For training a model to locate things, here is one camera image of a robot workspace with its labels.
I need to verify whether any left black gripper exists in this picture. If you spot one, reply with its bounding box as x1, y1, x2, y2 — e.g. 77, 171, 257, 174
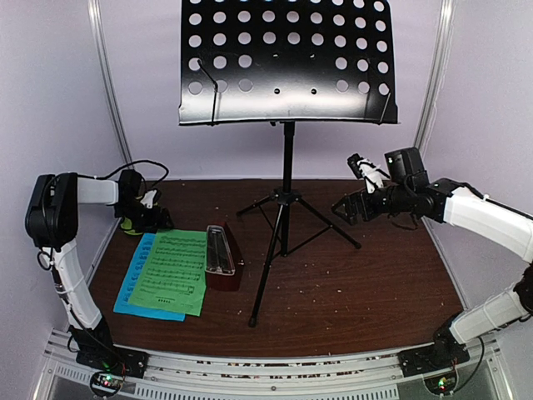
115, 199, 171, 233

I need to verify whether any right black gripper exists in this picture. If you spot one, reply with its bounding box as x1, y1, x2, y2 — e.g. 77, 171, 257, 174
331, 182, 412, 225

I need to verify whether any green sheet music page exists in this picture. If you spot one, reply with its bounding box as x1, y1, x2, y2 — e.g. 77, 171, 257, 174
128, 229, 207, 317

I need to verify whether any black music stand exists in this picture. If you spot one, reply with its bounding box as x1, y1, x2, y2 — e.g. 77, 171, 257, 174
177, 0, 403, 328

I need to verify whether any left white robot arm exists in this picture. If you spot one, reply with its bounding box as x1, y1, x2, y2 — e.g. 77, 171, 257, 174
25, 169, 174, 370

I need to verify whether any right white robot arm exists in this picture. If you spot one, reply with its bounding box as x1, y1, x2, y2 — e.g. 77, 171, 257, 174
331, 147, 532, 368

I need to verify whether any green saucer plate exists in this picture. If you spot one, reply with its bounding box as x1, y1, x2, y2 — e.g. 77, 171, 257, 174
119, 219, 143, 237

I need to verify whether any blue sheet music page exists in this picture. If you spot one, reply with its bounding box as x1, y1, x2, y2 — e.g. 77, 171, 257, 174
113, 233, 186, 323

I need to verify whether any brown wooden metronome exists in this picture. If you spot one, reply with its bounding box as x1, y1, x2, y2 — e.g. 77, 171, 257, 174
205, 222, 245, 292

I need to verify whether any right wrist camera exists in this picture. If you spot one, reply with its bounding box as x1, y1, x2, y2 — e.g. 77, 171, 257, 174
347, 153, 391, 194

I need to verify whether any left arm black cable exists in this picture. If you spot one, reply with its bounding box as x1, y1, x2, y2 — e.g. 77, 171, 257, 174
99, 159, 170, 193

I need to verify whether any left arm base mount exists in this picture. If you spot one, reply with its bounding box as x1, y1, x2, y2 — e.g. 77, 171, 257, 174
76, 347, 149, 398

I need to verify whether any aluminium front rail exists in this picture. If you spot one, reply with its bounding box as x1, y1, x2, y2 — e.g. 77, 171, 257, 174
32, 328, 513, 400

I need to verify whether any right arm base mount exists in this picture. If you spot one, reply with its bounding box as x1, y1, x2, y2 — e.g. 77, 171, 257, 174
398, 345, 471, 397

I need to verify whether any left aluminium corner post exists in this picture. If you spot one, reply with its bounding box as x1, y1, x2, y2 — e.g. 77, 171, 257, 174
87, 0, 134, 169

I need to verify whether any aluminium corner post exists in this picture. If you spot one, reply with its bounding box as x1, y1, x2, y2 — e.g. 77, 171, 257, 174
87, 0, 134, 169
414, 0, 456, 157

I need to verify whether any right aluminium corner post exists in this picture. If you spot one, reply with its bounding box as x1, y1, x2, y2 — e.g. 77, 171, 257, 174
414, 0, 456, 157

